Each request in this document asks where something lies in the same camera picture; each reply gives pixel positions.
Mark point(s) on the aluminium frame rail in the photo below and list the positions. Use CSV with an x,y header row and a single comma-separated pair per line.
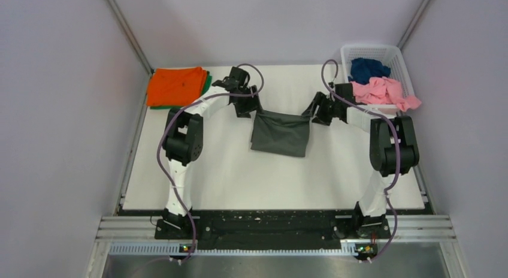
x,y
410,229

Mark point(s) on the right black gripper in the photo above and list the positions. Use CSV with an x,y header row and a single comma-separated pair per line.
x,y
320,99

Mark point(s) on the navy blue t-shirt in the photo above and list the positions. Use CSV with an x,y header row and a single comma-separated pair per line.
x,y
362,70

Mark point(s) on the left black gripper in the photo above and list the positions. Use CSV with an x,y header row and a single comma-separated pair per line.
x,y
253,103

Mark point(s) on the folded green t-shirt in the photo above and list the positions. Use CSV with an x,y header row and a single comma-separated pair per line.
x,y
206,83

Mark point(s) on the white slotted cable duct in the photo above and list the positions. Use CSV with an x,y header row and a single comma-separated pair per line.
x,y
178,249

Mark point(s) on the white plastic basket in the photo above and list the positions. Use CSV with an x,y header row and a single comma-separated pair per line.
x,y
390,56

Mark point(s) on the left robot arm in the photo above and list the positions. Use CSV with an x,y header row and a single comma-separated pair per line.
x,y
183,140

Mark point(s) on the pink t-shirt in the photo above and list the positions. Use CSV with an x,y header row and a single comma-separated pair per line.
x,y
384,91

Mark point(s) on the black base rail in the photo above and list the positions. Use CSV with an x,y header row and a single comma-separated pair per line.
x,y
271,229

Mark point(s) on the grey t-shirt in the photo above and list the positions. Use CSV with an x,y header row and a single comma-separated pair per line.
x,y
281,134

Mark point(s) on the folded orange t-shirt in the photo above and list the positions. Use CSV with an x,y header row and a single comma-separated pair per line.
x,y
176,87

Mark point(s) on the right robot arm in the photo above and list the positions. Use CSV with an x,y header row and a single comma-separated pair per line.
x,y
393,150

